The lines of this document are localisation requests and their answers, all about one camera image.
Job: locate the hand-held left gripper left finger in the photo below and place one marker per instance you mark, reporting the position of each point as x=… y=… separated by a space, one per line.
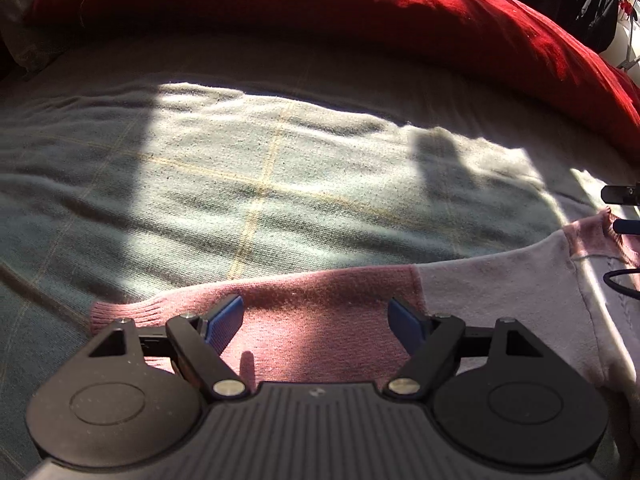
x=225 y=322

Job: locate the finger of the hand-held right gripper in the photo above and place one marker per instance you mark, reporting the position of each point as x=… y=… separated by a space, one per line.
x=622 y=194
x=629 y=226

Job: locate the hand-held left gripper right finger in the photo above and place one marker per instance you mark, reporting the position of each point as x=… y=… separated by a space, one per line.
x=405 y=325

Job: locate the pink and white knit sweater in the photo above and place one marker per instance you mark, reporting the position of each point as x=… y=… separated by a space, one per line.
x=325 y=310

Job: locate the green plaid bed blanket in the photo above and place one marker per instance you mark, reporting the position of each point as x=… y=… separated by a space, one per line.
x=150 y=185

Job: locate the red hanging cloth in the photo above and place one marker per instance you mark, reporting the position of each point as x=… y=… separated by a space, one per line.
x=625 y=7

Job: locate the black hanging jacket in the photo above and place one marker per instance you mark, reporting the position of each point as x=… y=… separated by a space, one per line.
x=595 y=5

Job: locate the red duvet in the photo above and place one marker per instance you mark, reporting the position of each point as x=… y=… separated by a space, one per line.
x=300 y=5

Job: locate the grey pillow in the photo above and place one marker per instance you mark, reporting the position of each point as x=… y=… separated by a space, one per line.
x=20 y=20

